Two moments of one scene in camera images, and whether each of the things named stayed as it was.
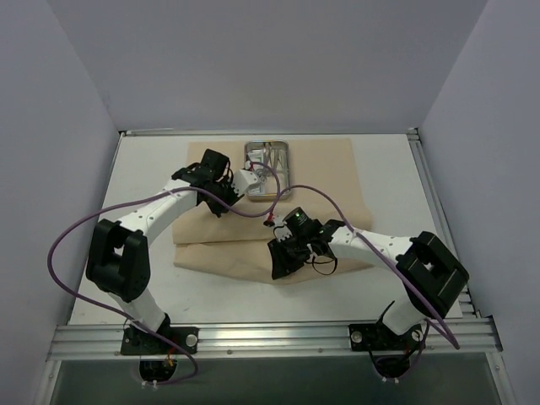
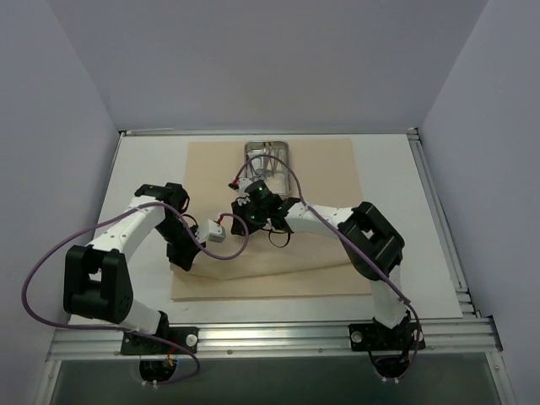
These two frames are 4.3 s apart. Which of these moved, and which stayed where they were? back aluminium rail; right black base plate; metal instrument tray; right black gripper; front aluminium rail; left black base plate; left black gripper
Moved: right black gripper; left black gripper
Stayed: back aluminium rail; metal instrument tray; front aluminium rail; right black base plate; left black base plate
